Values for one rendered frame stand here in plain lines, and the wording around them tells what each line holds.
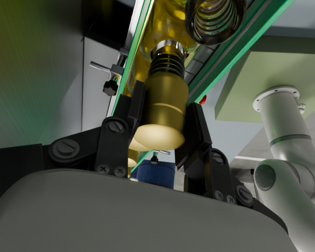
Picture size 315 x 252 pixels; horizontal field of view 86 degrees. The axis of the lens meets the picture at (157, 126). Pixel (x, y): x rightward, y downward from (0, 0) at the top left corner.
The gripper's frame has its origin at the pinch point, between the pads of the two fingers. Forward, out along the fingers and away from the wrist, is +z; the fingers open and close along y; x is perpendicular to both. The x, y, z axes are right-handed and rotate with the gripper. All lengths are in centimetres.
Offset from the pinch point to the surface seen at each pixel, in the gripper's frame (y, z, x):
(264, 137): 180, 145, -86
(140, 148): 0.3, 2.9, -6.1
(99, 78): -10.7, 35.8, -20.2
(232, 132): 53, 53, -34
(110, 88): -5.7, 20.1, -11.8
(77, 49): -12.1, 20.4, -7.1
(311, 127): 201, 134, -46
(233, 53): 12.6, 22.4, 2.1
